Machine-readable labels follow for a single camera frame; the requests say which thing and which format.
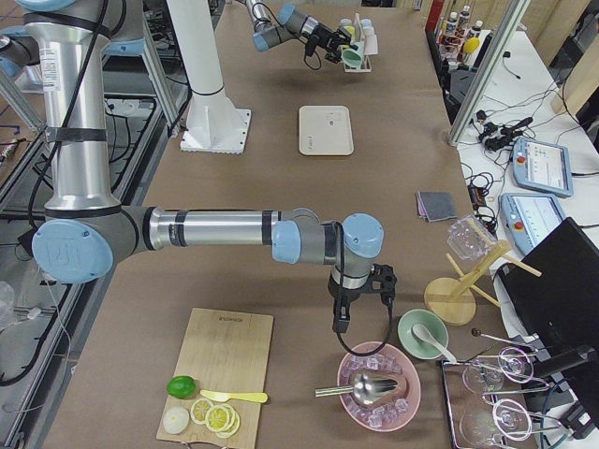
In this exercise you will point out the green plastic cup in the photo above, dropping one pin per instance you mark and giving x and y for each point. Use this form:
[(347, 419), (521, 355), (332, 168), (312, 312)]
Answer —
[(352, 55)]

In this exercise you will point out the cream rabbit tray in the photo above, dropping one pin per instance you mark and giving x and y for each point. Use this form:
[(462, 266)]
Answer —
[(325, 131)]

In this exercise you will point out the yellow plastic cup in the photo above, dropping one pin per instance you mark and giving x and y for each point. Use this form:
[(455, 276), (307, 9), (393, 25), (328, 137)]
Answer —
[(350, 30)]

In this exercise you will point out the white cup rack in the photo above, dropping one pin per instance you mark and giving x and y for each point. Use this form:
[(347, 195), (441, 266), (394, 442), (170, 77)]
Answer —
[(363, 44)]

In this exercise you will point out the pink plastic cup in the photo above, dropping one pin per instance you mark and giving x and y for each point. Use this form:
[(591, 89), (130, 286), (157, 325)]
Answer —
[(370, 45)]

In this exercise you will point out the white ceramic spoon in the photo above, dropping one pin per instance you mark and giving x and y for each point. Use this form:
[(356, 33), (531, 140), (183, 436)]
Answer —
[(422, 333)]

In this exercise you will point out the wooden glass stand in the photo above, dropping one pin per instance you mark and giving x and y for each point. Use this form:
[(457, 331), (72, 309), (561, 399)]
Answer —
[(453, 299)]

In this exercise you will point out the grey folded cloth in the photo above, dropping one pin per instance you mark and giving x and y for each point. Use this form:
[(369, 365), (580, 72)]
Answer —
[(435, 206)]

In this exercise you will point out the clear glass mug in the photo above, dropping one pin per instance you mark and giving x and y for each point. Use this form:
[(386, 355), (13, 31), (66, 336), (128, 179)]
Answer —
[(469, 239)]

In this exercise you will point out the pink bowl of ice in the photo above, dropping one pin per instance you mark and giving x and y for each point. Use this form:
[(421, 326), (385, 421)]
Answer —
[(393, 401)]

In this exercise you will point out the metal ice scoop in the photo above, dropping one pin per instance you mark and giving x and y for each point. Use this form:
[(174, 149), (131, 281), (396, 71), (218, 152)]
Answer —
[(366, 387)]

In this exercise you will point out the upper wine glass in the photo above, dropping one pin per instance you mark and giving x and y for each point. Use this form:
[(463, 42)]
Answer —
[(488, 373)]

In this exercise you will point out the lower teach pendant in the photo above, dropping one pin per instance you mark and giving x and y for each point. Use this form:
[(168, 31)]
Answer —
[(530, 218)]

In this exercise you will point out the teach pendant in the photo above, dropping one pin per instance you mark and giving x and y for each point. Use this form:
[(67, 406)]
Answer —
[(530, 218), (542, 167)]

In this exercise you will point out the bamboo cutting board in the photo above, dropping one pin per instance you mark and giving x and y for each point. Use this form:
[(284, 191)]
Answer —
[(225, 351)]

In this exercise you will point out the black monitor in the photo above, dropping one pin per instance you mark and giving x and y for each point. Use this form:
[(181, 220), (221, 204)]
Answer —
[(561, 307)]

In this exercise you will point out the yellow plastic knife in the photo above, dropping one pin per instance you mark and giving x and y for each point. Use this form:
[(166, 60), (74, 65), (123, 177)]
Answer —
[(255, 397)]

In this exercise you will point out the lower wine glass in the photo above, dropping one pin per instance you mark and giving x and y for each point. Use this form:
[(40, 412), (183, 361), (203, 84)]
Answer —
[(497, 425)]

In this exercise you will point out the upper teach pendant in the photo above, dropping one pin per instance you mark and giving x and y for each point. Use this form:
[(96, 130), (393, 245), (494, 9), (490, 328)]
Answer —
[(542, 167)]

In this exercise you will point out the lemon slices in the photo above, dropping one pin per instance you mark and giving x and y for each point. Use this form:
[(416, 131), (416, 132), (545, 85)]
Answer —
[(220, 419)]

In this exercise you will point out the green lime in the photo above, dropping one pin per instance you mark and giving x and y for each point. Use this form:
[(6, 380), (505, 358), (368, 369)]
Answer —
[(182, 387)]

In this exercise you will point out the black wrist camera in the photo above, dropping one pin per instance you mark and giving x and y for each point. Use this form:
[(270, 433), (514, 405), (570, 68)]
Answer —
[(310, 46)]

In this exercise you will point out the white column mount base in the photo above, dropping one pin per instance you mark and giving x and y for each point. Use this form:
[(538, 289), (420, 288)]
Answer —
[(213, 123)]

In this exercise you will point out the wire wine glass rack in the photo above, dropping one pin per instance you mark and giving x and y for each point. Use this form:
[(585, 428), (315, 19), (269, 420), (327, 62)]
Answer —
[(481, 401)]

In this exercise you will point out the aluminium frame post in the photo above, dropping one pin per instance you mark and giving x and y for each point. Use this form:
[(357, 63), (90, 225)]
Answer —
[(493, 56)]

